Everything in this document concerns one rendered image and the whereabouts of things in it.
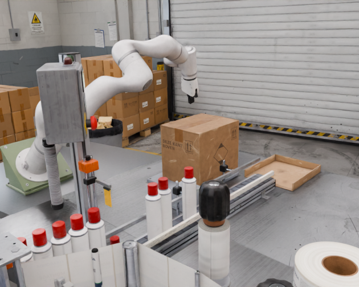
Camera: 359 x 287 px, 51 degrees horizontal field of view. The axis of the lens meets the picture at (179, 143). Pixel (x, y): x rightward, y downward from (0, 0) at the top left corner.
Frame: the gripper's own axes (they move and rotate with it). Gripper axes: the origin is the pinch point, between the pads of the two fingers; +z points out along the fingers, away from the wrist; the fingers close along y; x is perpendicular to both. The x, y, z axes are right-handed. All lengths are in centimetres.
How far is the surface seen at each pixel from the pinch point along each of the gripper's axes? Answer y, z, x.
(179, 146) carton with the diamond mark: 32.7, -8.6, -34.4
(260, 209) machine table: 76, 3, -28
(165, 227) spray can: 69, -18, -70
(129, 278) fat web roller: 88, -39, -92
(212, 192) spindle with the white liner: 89, -51, -66
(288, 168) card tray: 59, 22, 14
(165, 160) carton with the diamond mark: 26.3, 2.3, -39.1
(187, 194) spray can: 65, -21, -56
